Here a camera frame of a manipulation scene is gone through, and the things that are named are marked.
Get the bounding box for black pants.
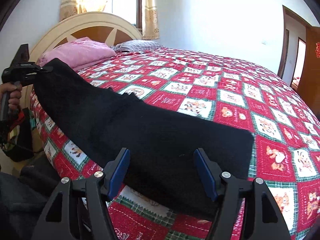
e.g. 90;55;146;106
34;59;254;220

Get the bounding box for person's left hand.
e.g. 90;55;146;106
0;83;22;111

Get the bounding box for folded pink blanket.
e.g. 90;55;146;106
36;37;116;70

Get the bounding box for red patchwork bear quilt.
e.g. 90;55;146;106
30;48;319;239

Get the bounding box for cream wooden headboard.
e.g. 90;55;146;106
19;11;143;111

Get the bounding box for grey striped pillow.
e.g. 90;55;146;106
111;40;163;52

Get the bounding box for beige patterned right curtain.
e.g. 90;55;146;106
142;0;159;40

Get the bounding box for brown wooden door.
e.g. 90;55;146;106
297;27;319;108

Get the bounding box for red double happiness decal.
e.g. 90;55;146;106
315;42;320;58

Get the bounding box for window with brown frame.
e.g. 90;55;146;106
104;0;140;27

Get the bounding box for brown door frame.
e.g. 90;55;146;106
278;6;309;89

